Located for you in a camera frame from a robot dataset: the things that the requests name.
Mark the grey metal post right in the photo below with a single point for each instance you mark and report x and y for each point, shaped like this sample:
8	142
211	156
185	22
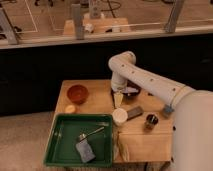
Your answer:
170	26

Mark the wooden spatula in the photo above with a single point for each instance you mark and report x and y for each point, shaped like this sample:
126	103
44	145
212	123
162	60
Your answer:
123	149

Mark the wooden board in background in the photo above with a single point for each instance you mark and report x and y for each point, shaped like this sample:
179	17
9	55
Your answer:
98	26

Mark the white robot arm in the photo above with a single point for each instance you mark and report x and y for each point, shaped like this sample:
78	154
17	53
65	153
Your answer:
192	139

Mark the grey metal post left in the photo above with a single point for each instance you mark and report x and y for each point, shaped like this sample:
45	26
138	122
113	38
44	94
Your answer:
7	28

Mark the white cup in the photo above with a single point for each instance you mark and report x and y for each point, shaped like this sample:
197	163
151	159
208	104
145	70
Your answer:
119	116

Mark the red bowl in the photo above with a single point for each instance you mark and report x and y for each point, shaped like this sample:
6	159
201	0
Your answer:
77	94

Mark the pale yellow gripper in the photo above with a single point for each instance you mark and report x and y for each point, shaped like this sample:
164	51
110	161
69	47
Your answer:
118	98

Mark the grey metal post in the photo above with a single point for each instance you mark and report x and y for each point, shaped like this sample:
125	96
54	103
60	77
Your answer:
78	21
7	28
170	26

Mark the small metal cup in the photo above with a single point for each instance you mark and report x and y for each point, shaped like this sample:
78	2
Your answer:
151	121

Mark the grey blue sponge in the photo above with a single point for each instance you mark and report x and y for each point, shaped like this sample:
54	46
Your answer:
85	151

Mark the metal spoon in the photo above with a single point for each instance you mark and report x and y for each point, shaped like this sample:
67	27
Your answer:
85	135

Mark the grey rectangular block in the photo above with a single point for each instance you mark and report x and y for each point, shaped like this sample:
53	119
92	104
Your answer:
134	112

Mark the small yellow round object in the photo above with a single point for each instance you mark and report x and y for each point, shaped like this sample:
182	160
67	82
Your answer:
70	109

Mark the green plastic tray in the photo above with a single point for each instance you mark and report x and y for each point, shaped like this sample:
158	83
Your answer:
61	148

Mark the dark bowl with cloth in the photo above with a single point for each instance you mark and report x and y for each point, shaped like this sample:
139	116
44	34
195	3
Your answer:
131	90

